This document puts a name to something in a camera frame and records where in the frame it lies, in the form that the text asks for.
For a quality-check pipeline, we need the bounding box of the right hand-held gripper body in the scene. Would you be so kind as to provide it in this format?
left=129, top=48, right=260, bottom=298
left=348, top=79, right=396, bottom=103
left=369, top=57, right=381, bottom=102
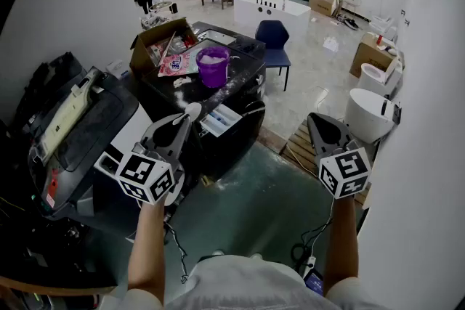
left=315, top=139, right=372, bottom=200

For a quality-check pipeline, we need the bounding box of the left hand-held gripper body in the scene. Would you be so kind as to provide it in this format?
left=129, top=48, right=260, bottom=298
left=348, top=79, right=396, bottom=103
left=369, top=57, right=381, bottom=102
left=115, top=141, right=186, bottom=207

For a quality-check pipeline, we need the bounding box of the white plastic spoon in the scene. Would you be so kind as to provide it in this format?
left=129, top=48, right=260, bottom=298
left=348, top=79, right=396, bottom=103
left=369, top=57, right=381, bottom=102
left=172, top=102, right=203, bottom=126

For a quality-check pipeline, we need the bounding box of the white detergent drawer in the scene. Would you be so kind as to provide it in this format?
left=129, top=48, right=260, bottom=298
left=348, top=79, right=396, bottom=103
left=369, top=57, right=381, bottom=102
left=198, top=104, right=243, bottom=138

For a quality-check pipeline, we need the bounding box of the purple plastic bucket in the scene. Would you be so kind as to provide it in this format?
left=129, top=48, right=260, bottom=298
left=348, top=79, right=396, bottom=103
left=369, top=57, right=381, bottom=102
left=195, top=45, right=232, bottom=89

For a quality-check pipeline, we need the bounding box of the person's right forearm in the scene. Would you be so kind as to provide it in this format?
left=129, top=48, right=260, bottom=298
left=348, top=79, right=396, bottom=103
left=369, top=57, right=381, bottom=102
left=323, top=194, right=359, bottom=297

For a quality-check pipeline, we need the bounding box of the person's left forearm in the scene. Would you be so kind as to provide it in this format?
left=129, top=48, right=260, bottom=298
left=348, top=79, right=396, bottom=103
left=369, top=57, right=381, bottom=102
left=126, top=201, right=166, bottom=306

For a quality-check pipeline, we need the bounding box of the pink detergent pouch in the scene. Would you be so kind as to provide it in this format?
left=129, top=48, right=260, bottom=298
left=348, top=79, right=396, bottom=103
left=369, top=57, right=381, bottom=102
left=157, top=46, right=203, bottom=78

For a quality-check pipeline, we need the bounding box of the wooden slat platform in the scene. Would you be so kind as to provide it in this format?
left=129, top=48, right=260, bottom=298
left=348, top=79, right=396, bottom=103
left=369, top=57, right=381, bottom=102
left=279, top=119, right=371, bottom=208

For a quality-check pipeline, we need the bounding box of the round white toilet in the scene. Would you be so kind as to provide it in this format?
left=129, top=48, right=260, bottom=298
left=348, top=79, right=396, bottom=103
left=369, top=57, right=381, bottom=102
left=344, top=88, right=400, bottom=144

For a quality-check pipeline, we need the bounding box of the white and black washing machine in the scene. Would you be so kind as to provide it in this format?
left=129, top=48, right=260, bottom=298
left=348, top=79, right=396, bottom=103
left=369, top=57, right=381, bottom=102
left=27, top=67, right=153, bottom=222

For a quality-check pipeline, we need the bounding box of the white toilet with open lid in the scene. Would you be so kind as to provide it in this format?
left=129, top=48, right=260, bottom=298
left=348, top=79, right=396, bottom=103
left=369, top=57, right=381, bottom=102
left=357, top=56, right=404, bottom=99

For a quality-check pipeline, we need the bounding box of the white box with blue label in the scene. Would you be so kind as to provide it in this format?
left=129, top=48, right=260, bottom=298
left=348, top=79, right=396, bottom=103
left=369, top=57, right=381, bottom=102
left=105, top=60, right=129, bottom=81

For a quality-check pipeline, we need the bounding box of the open cardboard box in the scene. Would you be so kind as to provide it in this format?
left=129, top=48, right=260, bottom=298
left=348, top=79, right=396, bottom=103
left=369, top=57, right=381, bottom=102
left=129, top=17, right=200, bottom=77

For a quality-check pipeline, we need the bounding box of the black front-load washing machine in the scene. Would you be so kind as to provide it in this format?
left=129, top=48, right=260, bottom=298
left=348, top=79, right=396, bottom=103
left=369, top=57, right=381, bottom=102
left=139, top=41, right=268, bottom=183

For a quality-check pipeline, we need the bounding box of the brown cardboard box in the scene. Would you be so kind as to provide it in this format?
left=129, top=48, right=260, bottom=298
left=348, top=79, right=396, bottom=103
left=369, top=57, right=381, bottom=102
left=308, top=0, right=339, bottom=17
left=349, top=31, right=400, bottom=79

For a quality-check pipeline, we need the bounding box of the metal rod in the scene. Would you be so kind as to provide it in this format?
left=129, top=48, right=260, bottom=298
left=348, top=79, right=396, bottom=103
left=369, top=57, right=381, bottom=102
left=158, top=31, right=177, bottom=67

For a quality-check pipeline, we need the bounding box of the cream plastic panel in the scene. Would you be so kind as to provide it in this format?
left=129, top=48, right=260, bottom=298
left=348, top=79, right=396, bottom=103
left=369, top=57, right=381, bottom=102
left=41, top=78, right=105, bottom=166

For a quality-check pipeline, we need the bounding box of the white paper sheet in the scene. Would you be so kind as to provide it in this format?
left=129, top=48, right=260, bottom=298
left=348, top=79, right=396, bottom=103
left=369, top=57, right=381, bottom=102
left=322, top=36, right=341, bottom=54

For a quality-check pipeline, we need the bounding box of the dark grey bulky appliance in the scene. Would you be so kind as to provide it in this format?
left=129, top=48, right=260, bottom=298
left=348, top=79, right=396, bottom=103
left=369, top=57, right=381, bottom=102
left=21, top=52, right=88, bottom=121

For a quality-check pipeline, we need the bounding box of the white crate of parts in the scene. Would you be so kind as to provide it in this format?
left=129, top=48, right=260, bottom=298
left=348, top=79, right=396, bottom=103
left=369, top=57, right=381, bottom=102
left=140, top=13, right=171, bottom=30

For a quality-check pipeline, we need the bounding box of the blue chair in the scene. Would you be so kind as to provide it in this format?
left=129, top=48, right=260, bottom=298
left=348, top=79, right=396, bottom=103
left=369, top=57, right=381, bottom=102
left=254, top=20, right=292, bottom=91

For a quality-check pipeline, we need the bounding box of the black sink cabinet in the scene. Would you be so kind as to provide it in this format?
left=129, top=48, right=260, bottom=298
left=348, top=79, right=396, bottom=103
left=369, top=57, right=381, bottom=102
left=190, top=20, right=268, bottom=61

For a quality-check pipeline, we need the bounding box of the phone with blue screen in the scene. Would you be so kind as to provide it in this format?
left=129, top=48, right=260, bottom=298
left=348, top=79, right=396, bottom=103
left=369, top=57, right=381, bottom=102
left=303, top=269, right=324, bottom=297

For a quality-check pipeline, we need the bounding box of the white bathtub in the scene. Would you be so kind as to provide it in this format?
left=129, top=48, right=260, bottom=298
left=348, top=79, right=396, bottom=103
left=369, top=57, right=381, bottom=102
left=233, top=0, right=312, bottom=37

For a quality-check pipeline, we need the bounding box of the small round table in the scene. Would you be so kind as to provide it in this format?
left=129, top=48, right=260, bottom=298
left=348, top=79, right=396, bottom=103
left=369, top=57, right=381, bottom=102
left=149, top=1, right=174, bottom=14

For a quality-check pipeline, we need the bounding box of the person's white shirt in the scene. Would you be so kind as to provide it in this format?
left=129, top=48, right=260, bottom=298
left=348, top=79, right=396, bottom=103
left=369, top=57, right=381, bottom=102
left=97, top=253, right=389, bottom=310

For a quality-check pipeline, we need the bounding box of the white floor cable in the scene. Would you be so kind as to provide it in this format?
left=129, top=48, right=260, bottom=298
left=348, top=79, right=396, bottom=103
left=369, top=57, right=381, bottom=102
left=315, top=85, right=330, bottom=113

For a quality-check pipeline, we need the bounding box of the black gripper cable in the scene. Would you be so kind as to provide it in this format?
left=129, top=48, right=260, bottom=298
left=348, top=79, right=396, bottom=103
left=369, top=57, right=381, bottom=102
left=163, top=221, right=190, bottom=284

